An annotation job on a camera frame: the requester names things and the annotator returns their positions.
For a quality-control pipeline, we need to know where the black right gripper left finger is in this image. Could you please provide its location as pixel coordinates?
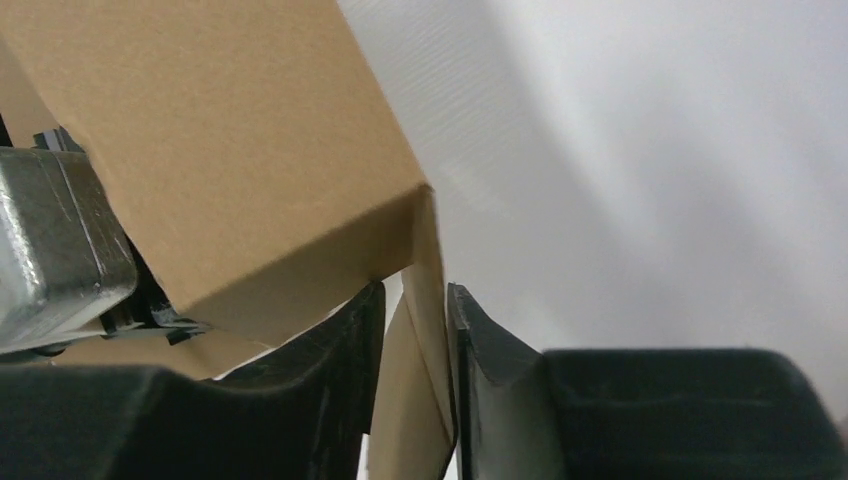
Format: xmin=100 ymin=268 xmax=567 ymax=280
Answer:
xmin=1 ymin=282 xmax=385 ymax=479

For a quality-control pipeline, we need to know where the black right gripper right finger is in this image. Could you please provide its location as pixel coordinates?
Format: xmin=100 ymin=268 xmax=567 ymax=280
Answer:
xmin=447 ymin=284 xmax=847 ymax=479

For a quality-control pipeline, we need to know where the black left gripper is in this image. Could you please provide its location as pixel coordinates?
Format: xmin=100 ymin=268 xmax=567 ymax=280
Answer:
xmin=1 ymin=128 xmax=207 ymax=361

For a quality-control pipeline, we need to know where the brown cardboard box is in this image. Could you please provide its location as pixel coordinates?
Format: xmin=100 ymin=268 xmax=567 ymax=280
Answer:
xmin=1 ymin=1 xmax=455 ymax=479

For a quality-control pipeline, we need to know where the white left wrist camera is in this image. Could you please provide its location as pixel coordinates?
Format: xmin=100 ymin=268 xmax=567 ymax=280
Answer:
xmin=1 ymin=148 xmax=137 ymax=353

